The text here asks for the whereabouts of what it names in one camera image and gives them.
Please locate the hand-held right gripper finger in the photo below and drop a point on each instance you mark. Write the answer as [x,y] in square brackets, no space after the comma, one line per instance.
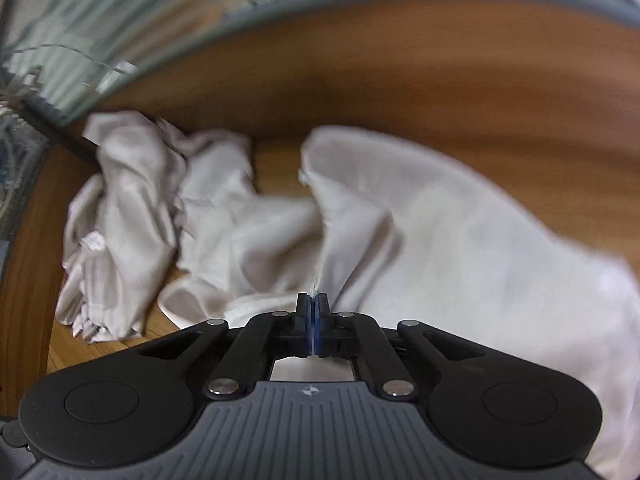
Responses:
[318,332]
[306,332]

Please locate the white shirt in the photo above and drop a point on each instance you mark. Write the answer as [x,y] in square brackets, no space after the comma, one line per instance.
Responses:
[450,240]

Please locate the wooden desk partition grey rim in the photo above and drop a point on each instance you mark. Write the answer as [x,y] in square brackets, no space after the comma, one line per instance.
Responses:
[400,25]

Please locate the patterned grey rug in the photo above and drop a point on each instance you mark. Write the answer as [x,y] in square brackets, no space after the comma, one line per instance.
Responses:
[20,175]

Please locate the thin-leaf plant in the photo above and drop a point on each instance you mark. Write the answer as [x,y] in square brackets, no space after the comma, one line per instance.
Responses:
[65,49]

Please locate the window blinds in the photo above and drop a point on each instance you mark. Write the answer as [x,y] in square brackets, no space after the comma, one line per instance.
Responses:
[75,20]

